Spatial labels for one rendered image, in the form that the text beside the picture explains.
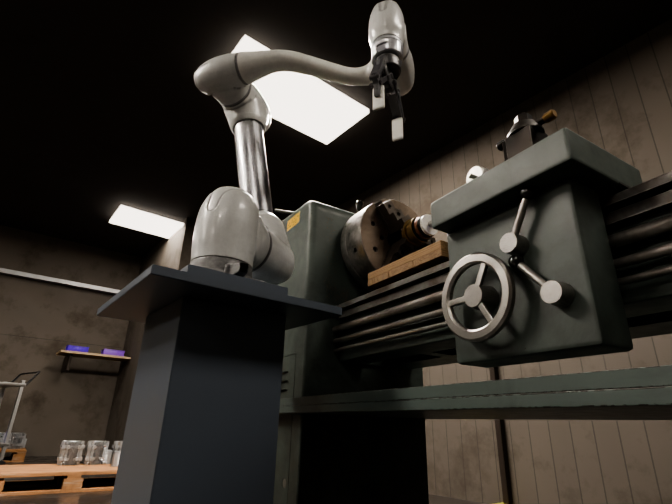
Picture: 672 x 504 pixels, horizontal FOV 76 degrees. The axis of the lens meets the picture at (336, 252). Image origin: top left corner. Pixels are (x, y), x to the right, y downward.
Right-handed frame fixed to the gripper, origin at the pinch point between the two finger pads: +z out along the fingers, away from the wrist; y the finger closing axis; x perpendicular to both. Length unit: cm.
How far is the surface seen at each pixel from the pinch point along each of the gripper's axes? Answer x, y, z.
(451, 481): -62, -286, 111
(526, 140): 31.4, -2.0, 14.6
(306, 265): -41, -28, 24
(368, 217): -19.4, -31.0, 9.7
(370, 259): -19.0, -31.7, 24.5
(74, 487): -294, -135, 120
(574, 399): 32, 20, 70
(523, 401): 26, 16, 70
